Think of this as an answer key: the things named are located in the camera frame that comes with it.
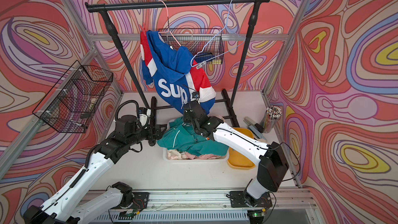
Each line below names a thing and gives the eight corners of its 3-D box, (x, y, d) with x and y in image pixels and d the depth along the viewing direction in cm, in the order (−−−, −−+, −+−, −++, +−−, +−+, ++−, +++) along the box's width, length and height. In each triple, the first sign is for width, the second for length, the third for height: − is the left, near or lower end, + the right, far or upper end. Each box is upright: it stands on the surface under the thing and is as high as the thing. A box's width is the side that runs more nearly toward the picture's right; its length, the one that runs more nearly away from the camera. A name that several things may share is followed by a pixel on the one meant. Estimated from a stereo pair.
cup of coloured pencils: (260, 134, 99) (270, 116, 84) (257, 123, 104) (266, 105, 90) (271, 134, 99) (284, 116, 84) (268, 123, 104) (279, 105, 90)
